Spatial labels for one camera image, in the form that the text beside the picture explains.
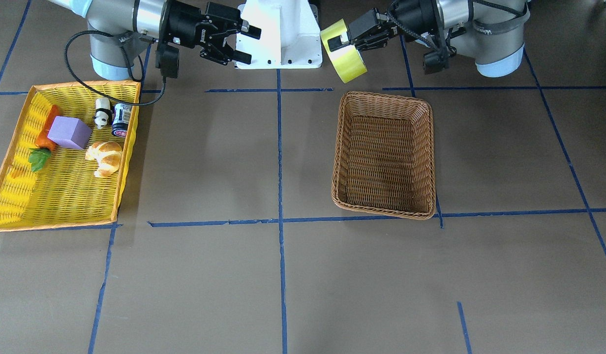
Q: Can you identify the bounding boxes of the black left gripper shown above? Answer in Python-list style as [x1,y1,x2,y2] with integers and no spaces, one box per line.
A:
[348,0,439,52]

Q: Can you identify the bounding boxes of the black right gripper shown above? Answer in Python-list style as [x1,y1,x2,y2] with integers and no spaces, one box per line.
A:
[160,0,262,66]

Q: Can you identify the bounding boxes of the yellow tape roll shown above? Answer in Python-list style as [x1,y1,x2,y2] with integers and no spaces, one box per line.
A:
[320,19,367,83]

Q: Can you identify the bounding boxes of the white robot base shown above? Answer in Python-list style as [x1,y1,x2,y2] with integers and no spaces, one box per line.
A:
[235,0,323,70]

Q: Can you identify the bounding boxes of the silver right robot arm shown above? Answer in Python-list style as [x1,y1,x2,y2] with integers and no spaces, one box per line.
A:
[56,0,262,81]

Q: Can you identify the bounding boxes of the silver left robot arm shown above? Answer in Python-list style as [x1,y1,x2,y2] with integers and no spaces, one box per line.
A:
[320,0,530,83]

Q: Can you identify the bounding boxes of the brown wicker basket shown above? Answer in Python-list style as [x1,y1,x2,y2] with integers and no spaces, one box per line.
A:
[332,90,436,220]

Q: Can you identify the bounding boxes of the yellow woven basket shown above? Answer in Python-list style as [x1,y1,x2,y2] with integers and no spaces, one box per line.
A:
[0,82,139,232]

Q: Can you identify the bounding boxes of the small dark can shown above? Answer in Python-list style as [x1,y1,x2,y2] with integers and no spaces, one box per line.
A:
[111,103,132,138]

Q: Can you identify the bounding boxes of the panda figurine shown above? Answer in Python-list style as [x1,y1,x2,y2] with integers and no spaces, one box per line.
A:
[94,97,113,129]

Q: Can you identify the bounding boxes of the toy croissant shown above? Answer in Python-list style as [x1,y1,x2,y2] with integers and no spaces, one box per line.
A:
[84,141,122,178]

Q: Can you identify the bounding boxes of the purple foam cube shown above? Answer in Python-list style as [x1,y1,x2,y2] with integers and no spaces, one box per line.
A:
[47,115,92,150]

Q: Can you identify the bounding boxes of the orange toy carrot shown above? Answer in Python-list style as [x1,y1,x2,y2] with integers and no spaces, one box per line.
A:
[28,105,61,173]

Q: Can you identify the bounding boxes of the black camera cable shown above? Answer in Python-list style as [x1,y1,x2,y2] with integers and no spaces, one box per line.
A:
[64,30,167,106]
[386,0,530,55]

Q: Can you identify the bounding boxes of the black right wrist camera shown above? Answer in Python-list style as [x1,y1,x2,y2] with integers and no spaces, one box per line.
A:
[155,42,179,79]

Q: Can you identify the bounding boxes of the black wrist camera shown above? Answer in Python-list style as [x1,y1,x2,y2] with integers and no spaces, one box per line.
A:
[423,48,450,75]
[155,42,179,79]

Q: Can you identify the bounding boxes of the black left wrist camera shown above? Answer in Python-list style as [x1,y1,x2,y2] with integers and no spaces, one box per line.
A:
[423,48,450,75]

